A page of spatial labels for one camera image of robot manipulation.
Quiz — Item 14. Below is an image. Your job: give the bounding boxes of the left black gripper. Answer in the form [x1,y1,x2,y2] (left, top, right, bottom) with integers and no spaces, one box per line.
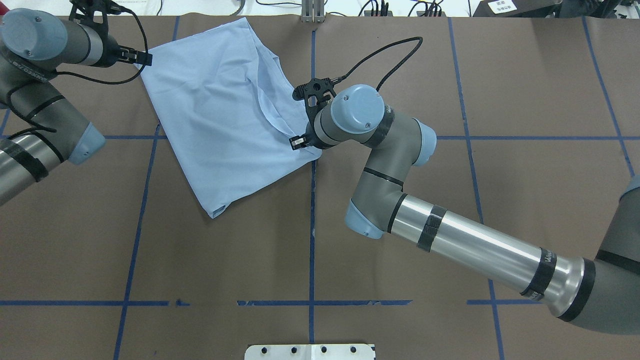
[102,39,153,68]

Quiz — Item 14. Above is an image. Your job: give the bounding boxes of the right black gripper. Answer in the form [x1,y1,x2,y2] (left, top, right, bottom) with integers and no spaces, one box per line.
[289,131,323,151]

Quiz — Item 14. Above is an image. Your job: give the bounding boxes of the light blue t-shirt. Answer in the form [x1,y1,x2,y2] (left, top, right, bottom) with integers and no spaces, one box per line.
[141,17,322,219]

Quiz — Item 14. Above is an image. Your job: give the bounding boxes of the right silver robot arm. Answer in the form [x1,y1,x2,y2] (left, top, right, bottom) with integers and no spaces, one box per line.
[289,78,639,336]

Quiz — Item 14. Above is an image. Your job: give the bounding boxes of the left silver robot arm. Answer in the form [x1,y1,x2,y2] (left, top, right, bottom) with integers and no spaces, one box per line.
[0,0,153,204]

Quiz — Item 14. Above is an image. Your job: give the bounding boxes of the black power adapter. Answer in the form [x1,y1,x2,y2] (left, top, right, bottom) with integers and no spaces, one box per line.
[471,0,525,18]

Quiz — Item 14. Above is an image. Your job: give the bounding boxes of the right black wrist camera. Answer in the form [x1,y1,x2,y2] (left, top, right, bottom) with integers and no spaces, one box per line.
[292,77,339,122]

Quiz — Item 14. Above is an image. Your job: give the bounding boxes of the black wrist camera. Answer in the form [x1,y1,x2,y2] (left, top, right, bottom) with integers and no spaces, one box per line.
[292,77,339,122]
[68,0,134,32]

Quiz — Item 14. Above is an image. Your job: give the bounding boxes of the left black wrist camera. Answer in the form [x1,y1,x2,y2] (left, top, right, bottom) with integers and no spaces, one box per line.
[68,0,134,32]

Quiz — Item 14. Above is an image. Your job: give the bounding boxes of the aluminium frame post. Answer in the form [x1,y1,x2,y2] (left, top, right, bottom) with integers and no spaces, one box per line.
[301,0,326,24]

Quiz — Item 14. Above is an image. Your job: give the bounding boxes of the white pedestal column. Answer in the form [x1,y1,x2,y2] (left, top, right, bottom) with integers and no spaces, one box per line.
[244,343,377,360]

